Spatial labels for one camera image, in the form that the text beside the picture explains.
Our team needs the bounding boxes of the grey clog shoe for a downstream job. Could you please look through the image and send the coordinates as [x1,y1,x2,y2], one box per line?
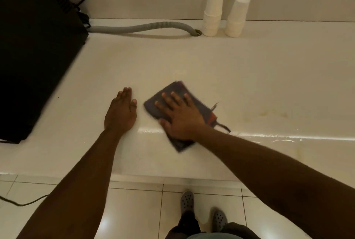
[212,209,228,233]
[180,190,195,215]

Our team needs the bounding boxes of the person's right hand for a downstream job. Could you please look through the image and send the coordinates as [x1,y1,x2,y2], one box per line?
[154,92,207,142]

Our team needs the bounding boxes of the black trousers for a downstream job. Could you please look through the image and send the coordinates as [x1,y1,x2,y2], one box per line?
[165,210,261,239]

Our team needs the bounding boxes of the person's left forearm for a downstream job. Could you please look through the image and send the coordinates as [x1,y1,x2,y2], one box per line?
[16,128,123,239]

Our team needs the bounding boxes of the grey shirt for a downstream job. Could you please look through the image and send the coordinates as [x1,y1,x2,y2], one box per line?
[185,233,244,239]

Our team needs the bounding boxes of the person's left hand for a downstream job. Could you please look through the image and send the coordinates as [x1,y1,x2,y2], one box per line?
[104,87,138,137]

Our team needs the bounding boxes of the tall stack of white cups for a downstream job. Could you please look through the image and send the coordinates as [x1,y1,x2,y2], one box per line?
[202,0,225,38]

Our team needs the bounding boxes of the black appliance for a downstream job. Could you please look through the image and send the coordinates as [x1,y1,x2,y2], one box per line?
[0,0,89,144]

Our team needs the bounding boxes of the black power cable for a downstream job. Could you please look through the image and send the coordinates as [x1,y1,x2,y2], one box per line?
[71,0,97,29]

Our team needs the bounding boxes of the person's right forearm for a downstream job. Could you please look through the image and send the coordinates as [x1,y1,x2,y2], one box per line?
[193,124,355,239]

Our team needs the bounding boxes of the thin black floor cable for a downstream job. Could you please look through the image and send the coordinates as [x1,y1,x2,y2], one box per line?
[0,194,49,207]

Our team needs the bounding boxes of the short stack of white cups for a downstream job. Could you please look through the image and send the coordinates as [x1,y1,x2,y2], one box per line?
[224,0,251,38]

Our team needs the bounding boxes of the grey corrugated hose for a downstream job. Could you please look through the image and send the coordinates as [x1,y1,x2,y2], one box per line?
[87,21,202,37]

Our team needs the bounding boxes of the dark blue cleaning cloth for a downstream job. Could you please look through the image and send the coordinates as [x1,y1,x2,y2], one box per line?
[143,81,231,153]

